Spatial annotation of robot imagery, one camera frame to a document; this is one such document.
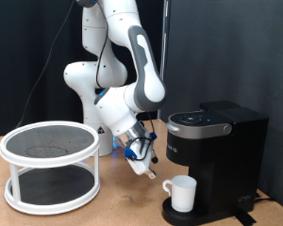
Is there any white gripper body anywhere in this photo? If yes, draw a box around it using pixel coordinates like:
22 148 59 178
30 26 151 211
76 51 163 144
125 137 158 177

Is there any white plastic mug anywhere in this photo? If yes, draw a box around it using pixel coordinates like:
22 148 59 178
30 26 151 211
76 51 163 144
161 174 198 214

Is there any black Keurig coffee machine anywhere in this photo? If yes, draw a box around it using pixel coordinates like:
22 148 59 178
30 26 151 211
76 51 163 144
161 100 270 226

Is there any white two-tier turntable stand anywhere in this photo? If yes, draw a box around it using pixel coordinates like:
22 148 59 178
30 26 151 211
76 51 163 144
0 121 102 217

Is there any black tape strip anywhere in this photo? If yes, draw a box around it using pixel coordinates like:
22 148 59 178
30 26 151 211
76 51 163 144
230 207 258 226

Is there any silver vertical pole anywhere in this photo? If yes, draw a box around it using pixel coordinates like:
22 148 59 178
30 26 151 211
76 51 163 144
158 0 172 83

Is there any blue cable clip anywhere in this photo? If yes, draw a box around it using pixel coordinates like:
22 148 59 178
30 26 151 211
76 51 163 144
124 147 139 161

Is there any black power cord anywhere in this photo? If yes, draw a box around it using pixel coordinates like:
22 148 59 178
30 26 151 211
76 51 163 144
254 191 272 202

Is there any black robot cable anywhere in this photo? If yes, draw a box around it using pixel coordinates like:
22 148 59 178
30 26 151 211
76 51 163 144
0 0 158 163

